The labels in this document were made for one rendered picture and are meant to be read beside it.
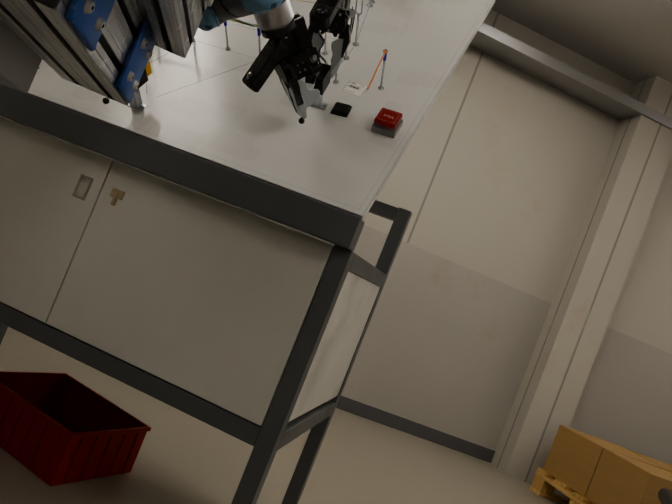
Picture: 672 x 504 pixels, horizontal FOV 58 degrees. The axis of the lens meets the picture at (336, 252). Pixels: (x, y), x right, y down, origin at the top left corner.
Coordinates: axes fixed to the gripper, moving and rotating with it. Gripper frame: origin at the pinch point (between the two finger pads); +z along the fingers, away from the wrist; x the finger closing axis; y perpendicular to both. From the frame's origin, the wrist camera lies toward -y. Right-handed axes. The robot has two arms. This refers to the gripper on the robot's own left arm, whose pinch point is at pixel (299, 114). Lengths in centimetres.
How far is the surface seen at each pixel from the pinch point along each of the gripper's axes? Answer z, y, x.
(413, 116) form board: 12.1, 24.6, -3.2
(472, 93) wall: 141, 151, 181
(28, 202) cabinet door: 0, -62, 22
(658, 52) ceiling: 141, 245, 129
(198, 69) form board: -6.5, -12.9, 31.2
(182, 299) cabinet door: 19.1, -41.2, -13.4
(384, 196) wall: 165, 70, 163
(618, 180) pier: 203, 203, 113
